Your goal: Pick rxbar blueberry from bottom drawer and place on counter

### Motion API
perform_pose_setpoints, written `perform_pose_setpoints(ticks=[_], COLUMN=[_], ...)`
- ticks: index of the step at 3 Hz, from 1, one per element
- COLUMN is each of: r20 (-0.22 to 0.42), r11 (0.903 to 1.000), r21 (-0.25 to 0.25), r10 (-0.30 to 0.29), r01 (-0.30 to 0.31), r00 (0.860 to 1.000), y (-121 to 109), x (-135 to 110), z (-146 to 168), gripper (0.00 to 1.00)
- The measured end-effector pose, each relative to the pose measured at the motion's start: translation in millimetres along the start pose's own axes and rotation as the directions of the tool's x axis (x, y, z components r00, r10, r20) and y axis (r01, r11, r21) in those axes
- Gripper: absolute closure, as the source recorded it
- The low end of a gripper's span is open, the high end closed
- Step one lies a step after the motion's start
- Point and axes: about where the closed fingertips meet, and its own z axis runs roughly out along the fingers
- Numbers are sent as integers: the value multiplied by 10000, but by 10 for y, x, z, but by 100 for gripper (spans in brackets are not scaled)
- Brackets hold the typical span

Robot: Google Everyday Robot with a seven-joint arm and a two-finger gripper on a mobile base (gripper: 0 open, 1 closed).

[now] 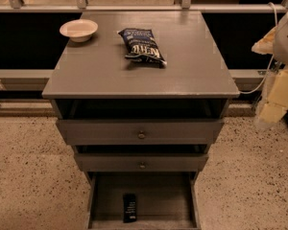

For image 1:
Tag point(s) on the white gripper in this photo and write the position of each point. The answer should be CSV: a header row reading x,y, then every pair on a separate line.
x,y
287,43

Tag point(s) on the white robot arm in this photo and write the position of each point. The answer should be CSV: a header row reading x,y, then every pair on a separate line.
x,y
280,54

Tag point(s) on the grey top drawer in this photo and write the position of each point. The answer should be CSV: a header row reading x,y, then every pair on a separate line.
x,y
124,132

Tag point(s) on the grey drawer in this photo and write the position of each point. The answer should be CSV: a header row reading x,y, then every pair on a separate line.
x,y
163,201
124,132
105,162

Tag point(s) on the grey wooden drawer cabinet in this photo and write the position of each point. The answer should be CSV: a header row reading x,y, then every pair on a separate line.
x,y
94,80

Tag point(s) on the brass top drawer knob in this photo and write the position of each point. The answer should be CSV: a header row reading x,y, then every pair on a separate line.
x,y
141,134

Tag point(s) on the brass drawer knob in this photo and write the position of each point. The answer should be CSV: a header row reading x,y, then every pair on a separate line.
x,y
142,165
141,134

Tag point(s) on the grey middle drawer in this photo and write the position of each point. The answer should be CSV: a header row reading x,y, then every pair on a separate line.
x,y
105,162

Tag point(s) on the brass middle drawer knob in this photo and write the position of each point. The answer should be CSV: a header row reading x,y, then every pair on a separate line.
x,y
142,165

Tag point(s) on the grey bottom drawer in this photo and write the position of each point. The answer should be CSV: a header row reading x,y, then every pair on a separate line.
x,y
163,201

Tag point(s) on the blue kettle chips bag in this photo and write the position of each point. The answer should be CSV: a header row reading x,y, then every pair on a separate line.
x,y
141,46

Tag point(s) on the white ceramic bowl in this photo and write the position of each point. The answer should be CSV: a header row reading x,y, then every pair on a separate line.
x,y
80,30

